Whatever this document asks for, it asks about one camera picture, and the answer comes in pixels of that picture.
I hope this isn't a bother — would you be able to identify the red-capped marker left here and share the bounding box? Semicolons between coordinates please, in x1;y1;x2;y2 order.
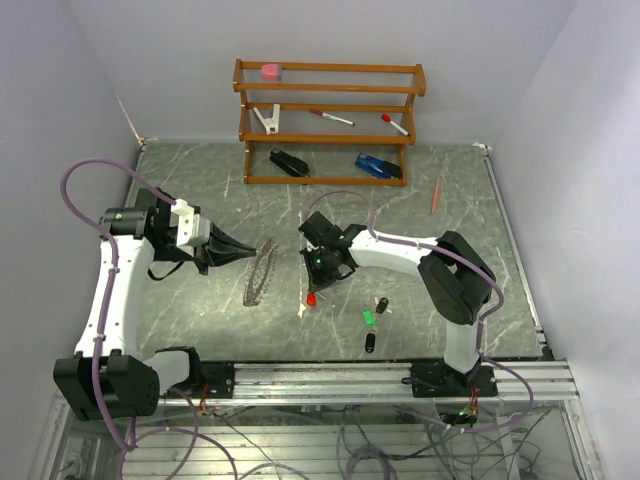
308;108;356;127

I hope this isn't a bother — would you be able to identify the wooden three-tier shelf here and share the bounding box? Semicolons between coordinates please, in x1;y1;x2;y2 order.
232;59;427;186

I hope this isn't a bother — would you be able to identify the black key tag upper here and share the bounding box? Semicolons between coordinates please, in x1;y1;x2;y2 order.
375;297;389;315

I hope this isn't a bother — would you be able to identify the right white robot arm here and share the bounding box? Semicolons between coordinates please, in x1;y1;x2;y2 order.
298;212;503;396

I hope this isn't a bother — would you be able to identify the pink eraser block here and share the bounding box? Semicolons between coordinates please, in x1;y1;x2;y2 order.
260;63;283;82

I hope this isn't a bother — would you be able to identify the purple cable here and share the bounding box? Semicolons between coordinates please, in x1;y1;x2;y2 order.
302;189;537;436
58;157;239;480

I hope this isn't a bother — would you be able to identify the blue stapler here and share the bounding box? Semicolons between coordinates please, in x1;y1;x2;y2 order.
354;153;403;179

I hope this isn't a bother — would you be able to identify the red-capped marker right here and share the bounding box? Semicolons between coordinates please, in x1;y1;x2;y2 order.
381;113;410;137

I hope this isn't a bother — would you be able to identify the metal disc with keyrings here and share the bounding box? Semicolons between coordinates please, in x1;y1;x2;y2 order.
243;237;279;307

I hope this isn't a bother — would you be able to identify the black stapler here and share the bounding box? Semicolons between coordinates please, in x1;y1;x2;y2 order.
269;148;310;178

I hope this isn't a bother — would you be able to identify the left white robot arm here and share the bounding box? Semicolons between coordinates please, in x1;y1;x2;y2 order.
53;188;257;421

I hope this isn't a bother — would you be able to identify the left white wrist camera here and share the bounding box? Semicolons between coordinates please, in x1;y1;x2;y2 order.
171;199;211;255

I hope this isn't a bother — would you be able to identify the green key tag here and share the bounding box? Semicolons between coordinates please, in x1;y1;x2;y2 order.
362;309;376;329

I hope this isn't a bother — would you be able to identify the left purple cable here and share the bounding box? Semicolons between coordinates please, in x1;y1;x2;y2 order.
58;157;239;480

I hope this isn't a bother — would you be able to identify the red-capped marker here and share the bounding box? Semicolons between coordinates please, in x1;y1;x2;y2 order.
308;108;356;127
381;113;410;137

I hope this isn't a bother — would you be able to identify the white plastic clip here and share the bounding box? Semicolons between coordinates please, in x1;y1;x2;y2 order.
252;104;281;135

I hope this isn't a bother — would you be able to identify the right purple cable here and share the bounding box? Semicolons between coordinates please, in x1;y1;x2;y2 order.
302;189;537;436

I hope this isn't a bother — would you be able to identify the orange pencil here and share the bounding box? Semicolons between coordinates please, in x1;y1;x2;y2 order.
431;177;441;214

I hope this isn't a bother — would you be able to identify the aluminium mounting rail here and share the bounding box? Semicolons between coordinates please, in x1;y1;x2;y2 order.
53;357;581;404

